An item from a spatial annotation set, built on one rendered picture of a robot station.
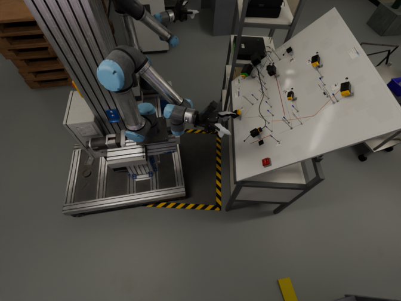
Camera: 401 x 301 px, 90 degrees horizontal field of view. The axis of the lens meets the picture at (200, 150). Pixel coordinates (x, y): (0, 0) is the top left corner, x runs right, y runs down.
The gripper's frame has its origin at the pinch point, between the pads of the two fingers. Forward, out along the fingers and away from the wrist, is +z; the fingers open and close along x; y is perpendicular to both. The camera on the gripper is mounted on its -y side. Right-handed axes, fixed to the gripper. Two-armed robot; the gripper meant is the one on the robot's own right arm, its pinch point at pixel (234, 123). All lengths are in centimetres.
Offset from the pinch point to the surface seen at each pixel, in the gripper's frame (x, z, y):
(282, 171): -39, 51, 73
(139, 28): -266, -191, 73
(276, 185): -24, 47, 75
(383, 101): -36, 73, -6
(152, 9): -273, -168, 45
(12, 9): -158, -310, 35
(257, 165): -22, 25, 54
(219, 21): -380, -74, 78
